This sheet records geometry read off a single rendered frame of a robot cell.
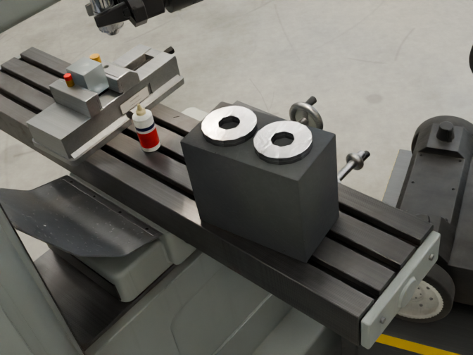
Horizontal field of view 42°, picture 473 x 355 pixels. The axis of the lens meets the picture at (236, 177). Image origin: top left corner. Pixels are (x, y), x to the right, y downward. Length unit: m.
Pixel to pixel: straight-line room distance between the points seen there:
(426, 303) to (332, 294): 0.59
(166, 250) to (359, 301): 0.46
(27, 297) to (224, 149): 0.38
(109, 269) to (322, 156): 0.51
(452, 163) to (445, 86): 1.34
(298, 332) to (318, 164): 0.95
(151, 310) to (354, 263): 0.49
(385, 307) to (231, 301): 0.66
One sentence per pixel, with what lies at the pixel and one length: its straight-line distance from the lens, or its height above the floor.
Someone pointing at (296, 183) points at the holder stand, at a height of 1.11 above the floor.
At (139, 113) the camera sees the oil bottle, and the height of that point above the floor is 1.02.
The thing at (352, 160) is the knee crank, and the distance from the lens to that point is 1.81.
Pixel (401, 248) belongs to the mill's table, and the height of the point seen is 0.93.
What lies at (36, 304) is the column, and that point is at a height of 0.96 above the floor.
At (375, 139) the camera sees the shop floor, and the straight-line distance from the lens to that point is 2.70.
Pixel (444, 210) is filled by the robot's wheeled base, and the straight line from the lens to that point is 1.58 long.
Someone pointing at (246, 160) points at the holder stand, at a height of 1.11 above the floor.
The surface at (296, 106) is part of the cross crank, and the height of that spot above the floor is 0.67.
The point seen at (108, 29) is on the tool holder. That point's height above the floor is 1.21.
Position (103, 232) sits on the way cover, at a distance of 1.24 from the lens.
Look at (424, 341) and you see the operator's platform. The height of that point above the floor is 0.40.
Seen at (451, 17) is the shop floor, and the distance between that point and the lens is 3.55.
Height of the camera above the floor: 1.72
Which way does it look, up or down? 42 degrees down
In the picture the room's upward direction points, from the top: 11 degrees counter-clockwise
